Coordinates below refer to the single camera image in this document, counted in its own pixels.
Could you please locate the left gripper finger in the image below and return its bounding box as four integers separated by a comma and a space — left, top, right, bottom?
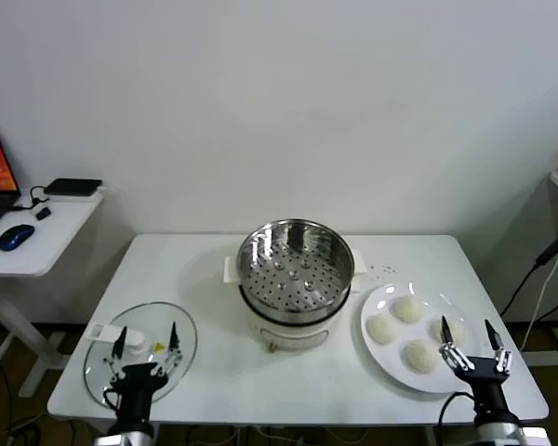
102, 326, 129, 380
149, 321, 183, 378

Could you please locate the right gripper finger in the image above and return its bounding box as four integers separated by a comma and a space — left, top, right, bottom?
485, 319, 513, 375
439, 316, 475, 373

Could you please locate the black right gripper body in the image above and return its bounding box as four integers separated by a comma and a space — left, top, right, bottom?
458, 355, 511, 417

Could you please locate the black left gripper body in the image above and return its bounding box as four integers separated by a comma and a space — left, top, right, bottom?
111, 363, 169, 423

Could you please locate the white steamed baozi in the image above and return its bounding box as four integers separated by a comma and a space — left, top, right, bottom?
366, 314, 401, 346
402, 338, 441, 375
392, 295, 427, 324
430, 317, 469, 348

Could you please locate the stainless steel steamer basket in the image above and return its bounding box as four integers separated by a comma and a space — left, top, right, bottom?
235, 217, 356, 326

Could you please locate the round glass pot lid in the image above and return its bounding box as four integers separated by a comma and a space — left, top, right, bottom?
82, 301, 199, 411

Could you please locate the white round plate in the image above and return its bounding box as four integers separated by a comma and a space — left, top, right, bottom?
360, 282, 483, 395

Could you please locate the white side table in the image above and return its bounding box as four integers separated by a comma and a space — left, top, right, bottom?
0, 188, 105, 399

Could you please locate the white electric cooker base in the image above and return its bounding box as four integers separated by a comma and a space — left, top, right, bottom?
222, 249, 368, 355

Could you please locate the blue computer mouse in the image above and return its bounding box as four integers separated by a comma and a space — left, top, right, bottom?
0, 223, 36, 253

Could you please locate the black flat hard drive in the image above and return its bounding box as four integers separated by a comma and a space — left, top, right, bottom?
44, 177, 103, 197

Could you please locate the white lid handle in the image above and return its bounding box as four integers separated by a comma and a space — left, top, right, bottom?
88, 323, 148, 352

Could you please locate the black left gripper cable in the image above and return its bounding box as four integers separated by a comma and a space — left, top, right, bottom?
101, 387, 123, 413

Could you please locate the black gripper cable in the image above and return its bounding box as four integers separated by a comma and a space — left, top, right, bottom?
438, 391, 476, 431
101, 387, 123, 413

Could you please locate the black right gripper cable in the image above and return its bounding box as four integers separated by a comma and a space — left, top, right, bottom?
438, 391, 476, 431

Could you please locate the white power cable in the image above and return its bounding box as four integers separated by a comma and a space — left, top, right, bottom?
520, 248, 558, 355

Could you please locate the black thin usb cable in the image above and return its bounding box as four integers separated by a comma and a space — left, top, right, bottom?
7, 184, 52, 213

